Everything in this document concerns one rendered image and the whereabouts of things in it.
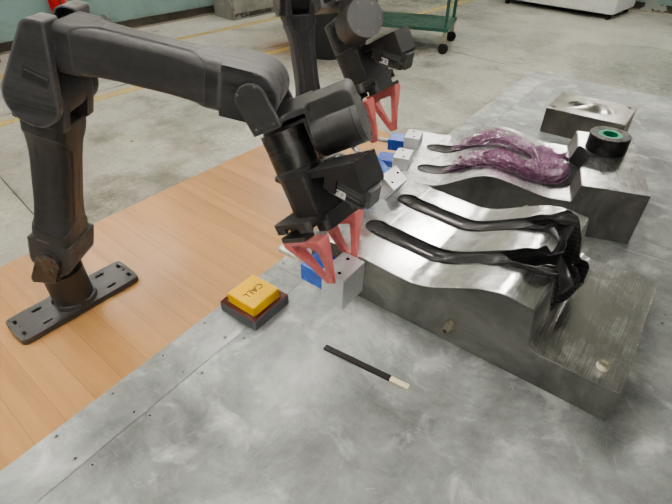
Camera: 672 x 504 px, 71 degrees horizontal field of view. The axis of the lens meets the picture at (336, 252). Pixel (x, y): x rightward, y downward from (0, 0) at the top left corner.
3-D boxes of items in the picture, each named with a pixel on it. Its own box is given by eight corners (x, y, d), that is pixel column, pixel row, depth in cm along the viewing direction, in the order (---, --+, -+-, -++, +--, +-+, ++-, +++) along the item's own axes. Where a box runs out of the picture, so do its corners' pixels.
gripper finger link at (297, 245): (371, 263, 62) (346, 200, 59) (340, 293, 58) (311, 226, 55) (335, 264, 67) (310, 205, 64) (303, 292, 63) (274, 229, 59)
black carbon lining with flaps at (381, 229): (359, 238, 82) (361, 191, 76) (406, 198, 92) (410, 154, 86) (563, 327, 66) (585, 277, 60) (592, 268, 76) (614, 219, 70)
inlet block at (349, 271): (270, 270, 69) (268, 242, 66) (292, 253, 72) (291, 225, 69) (342, 310, 64) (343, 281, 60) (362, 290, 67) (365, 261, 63)
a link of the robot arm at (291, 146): (335, 157, 60) (314, 104, 57) (325, 170, 55) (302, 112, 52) (288, 174, 62) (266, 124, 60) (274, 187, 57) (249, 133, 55)
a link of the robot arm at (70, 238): (93, 254, 77) (93, 63, 57) (71, 281, 72) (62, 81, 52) (55, 242, 76) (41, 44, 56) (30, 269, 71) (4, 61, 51)
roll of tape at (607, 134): (586, 154, 98) (592, 139, 96) (583, 138, 104) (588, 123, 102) (628, 160, 96) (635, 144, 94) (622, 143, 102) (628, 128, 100)
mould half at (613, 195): (381, 198, 105) (384, 153, 98) (407, 149, 124) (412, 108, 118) (627, 244, 92) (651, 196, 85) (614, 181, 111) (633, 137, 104)
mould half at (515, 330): (312, 272, 86) (309, 210, 77) (387, 209, 102) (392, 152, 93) (604, 421, 62) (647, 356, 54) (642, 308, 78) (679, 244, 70)
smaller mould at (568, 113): (539, 131, 133) (546, 107, 129) (555, 114, 142) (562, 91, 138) (615, 150, 124) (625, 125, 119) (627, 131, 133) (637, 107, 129)
